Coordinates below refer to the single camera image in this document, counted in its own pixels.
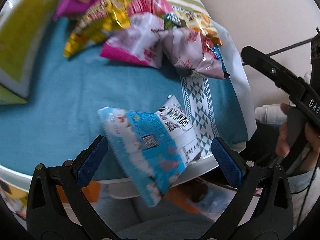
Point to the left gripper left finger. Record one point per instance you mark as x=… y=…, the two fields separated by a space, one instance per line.
x=57 y=207

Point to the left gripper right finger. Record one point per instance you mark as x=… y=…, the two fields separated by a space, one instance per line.
x=262 y=207

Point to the mauve crinkled snack bag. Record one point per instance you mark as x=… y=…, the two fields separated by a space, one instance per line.
x=191 y=53

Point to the orange white snack bag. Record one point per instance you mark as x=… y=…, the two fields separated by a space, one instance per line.
x=200 y=22

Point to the blue white snack bag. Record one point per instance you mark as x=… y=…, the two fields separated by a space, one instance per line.
x=153 y=149

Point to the white pink snack bag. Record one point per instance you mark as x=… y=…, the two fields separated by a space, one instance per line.
x=137 y=44

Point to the pink striped snack bag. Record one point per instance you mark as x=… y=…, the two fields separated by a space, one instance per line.
x=157 y=7

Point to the gold pillow snack bag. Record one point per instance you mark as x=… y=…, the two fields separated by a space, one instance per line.
x=96 y=25

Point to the small dark green packet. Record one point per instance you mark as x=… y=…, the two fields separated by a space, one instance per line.
x=171 y=21

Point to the person right hand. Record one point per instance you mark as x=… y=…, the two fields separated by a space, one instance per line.
x=283 y=149

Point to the black floor lamp stand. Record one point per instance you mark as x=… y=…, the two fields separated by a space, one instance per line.
x=293 y=46

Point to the blue patterned tablecloth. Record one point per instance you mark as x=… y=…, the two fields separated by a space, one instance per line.
x=61 y=117

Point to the green cardboard box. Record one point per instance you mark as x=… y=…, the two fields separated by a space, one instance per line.
x=22 y=29

